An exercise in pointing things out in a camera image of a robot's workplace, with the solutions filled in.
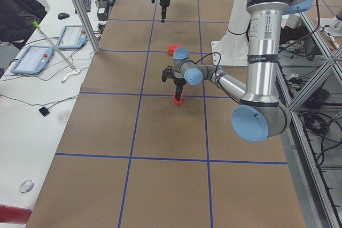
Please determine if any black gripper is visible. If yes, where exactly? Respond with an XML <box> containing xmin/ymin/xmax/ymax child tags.
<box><xmin>173</xmin><ymin>75</ymin><xmax>186</xmax><ymax>100</ymax></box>
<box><xmin>160</xmin><ymin>0</ymin><xmax>170</xmax><ymax>22</ymax></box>

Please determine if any red block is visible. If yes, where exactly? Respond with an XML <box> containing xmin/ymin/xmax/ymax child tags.
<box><xmin>167</xmin><ymin>45</ymin><xmax>182</xmax><ymax>56</ymax></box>
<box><xmin>173</xmin><ymin>95</ymin><xmax>183</xmax><ymax>105</ymax></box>

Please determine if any black box with label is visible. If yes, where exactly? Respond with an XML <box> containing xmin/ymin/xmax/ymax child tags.
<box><xmin>97</xmin><ymin>1</ymin><xmax>109</xmax><ymax>21</ymax></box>

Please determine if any teach pendant far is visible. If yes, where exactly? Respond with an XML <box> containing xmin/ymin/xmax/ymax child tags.
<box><xmin>57</xmin><ymin>25</ymin><xmax>88</xmax><ymax>50</ymax></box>

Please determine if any teach pendant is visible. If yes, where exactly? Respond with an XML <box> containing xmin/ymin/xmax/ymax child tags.
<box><xmin>11</xmin><ymin>46</ymin><xmax>54</xmax><ymax>75</ymax></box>
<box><xmin>57</xmin><ymin>25</ymin><xmax>88</xmax><ymax>50</ymax></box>

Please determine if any black computer mouse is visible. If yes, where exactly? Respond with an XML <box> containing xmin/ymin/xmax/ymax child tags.
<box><xmin>57</xmin><ymin>12</ymin><xmax>70</xmax><ymax>20</ymax></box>

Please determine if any metal rod green tip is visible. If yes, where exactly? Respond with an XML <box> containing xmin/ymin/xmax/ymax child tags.
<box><xmin>33</xmin><ymin>21</ymin><xmax>80</xmax><ymax>74</ymax></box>

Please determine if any teach pendant near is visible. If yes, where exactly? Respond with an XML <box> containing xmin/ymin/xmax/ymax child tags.
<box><xmin>11</xmin><ymin>46</ymin><xmax>54</xmax><ymax>75</ymax></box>

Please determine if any small black square device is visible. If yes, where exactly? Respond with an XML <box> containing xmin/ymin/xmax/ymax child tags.
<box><xmin>38</xmin><ymin>106</ymin><xmax>50</xmax><ymax>117</ymax></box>

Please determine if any person in black jacket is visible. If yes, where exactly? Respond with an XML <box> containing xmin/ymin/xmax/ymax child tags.
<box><xmin>1</xmin><ymin>0</ymin><xmax>47</xmax><ymax>49</ymax></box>

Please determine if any red cylinder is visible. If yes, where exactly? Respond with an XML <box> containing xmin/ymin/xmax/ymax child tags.
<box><xmin>1</xmin><ymin>205</ymin><xmax>32</xmax><ymax>224</ymax></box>

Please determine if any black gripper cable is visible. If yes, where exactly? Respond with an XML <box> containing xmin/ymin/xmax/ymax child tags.
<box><xmin>195</xmin><ymin>52</ymin><xmax>223</xmax><ymax>79</ymax></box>

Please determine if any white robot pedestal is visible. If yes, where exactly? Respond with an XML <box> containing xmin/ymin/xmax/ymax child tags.
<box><xmin>211</xmin><ymin>0</ymin><xmax>251</xmax><ymax>66</ymax></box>

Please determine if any aluminium frame post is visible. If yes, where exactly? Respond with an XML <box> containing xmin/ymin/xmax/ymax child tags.
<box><xmin>72</xmin><ymin>0</ymin><xmax>100</xmax><ymax>53</ymax></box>

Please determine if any aluminium frame rail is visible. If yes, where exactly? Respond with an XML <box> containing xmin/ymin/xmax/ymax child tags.
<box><xmin>277</xmin><ymin>10</ymin><xmax>341</xmax><ymax>227</ymax></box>

